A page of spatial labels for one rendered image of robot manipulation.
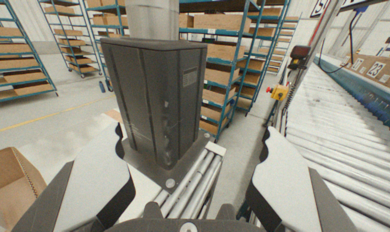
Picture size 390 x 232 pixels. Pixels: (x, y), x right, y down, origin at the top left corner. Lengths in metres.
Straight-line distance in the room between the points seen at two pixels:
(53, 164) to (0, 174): 0.09
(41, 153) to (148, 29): 0.51
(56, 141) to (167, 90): 0.50
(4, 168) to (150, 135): 0.35
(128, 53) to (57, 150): 0.44
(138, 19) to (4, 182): 0.50
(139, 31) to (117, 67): 0.09
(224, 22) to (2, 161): 1.24
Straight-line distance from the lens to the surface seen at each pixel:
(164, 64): 0.23
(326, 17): 0.86
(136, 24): 0.31
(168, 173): 0.39
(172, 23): 0.32
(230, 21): 1.18
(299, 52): 0.75
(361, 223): 0.55
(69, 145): 0.61
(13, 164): 0.54
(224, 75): 1.20
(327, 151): 0.73
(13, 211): 0.50
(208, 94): 1.31
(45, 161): 0.59
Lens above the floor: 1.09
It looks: 33 degrees down
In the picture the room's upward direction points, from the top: 4 degrees clockwise
